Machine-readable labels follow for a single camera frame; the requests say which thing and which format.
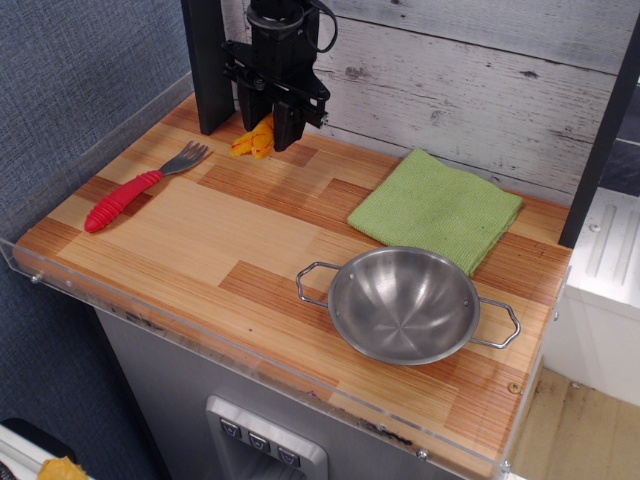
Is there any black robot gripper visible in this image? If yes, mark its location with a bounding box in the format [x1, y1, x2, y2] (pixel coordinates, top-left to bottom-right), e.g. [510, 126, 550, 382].
[222, 14, 330, 152]

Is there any orange plush toy fish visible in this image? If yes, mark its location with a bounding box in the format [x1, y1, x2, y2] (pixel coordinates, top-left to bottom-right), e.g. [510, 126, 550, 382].
[230, 113, 275, 160]

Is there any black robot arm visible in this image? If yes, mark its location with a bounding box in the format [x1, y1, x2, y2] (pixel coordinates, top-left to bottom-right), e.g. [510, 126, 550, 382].
[223, 1, 338, 152]

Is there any green folded towel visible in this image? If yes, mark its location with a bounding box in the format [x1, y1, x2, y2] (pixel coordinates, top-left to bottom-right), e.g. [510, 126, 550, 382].
[348, 150, 523, 275]

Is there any clear acrylic table guard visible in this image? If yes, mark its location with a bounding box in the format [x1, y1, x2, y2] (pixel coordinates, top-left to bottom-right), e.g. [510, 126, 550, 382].
[1, 99, 569, 479]

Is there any grey toy fridge cabinet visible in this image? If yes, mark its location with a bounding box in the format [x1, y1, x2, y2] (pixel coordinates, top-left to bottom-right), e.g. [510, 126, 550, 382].
[93, 304, 451, 480]

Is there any white toy sink unit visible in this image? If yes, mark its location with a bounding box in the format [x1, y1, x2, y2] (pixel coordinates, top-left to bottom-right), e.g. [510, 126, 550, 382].
[542, 188, 639, 405]

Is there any yellow object bottom left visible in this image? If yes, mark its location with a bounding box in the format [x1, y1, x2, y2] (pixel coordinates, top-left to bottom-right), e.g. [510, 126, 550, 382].
[36, 457, 89, 480]

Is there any black vertical post left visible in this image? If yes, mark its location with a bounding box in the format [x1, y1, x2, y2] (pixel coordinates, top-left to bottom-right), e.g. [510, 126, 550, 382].
[181, 0, 235, 135]

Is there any black vertical post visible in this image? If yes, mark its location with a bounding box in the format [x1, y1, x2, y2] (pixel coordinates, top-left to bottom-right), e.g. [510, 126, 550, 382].
[181, 0, 235, 135]
[558, 19, 639, 248]

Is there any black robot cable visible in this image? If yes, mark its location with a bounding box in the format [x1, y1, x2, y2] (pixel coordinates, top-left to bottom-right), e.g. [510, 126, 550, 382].
[304, 0, 339, 54]

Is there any fork with red handle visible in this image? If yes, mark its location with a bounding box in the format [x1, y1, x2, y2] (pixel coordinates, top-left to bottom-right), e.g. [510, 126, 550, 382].
[84, 141, 209, 233]

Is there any stainless steel two-handled bowl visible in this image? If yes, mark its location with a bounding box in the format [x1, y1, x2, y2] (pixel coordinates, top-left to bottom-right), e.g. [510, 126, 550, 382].
[296, 247, 522, 366]

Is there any black vertical post right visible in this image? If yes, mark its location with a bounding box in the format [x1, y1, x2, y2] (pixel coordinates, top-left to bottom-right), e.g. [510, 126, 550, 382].
[558, 19, 639, 248]

